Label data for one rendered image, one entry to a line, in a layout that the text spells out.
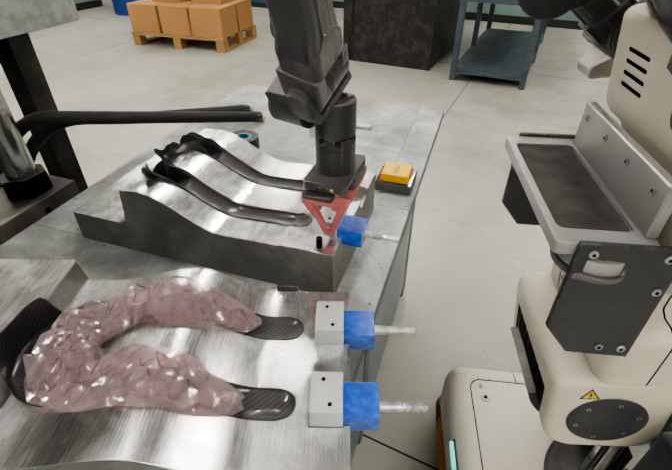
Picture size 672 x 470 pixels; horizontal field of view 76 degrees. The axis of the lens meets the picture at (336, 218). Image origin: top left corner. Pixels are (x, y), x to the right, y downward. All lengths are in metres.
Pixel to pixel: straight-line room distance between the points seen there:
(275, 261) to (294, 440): 0.29
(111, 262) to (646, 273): 0.78
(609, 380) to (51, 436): 0.65
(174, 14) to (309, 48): 5.11
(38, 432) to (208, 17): 4.96
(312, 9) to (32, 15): 0.98
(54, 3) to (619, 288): 1.31
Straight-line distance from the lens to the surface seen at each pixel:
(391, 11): 4.63
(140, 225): 0.82
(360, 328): 0.57
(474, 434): 1.21
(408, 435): 1.49
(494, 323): 1.83
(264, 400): 0.54
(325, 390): 0.51
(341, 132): 0.58
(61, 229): 1.00
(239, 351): 0.57
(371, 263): 0.77
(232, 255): 0.74
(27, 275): 0.71
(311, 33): 0.46
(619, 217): 0.55
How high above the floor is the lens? 1.31
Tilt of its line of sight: 36 degrees down
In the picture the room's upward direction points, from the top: straight up
